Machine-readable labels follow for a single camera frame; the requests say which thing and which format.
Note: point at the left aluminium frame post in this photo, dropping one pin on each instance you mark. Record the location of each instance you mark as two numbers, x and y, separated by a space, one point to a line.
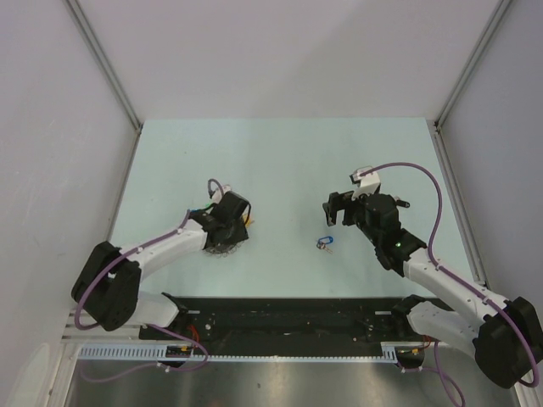
96 49

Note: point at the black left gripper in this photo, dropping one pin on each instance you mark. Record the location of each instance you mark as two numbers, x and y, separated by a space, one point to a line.
240 235

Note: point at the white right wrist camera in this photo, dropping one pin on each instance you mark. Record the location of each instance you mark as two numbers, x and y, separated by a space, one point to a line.
366 180

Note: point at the silver key with blue tag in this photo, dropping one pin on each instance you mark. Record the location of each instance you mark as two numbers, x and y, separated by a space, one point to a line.
326 249

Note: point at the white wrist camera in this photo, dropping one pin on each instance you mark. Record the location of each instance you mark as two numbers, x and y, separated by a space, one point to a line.
366 180
218 192

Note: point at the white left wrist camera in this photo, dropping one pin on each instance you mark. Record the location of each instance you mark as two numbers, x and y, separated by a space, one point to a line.
218 192

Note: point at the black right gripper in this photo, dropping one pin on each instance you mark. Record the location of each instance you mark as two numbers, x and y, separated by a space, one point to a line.
338 202

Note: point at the metal band with key rings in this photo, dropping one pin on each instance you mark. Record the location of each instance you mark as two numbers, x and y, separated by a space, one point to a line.
222 250

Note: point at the white slotted cable duct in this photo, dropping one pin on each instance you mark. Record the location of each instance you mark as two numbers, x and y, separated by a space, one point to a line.
376 353

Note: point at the right aluminium frame post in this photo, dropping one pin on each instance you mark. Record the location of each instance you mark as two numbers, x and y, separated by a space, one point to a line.
475 57

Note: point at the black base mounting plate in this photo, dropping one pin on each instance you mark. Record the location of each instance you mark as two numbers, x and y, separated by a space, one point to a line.
372 319

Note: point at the aluminium frame post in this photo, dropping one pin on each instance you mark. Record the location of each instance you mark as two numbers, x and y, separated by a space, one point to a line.
475 57
96 49

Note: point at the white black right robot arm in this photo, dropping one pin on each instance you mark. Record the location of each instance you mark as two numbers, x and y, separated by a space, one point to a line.
503 336

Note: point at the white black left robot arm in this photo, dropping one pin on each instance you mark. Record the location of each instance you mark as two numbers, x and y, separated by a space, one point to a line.
108 291

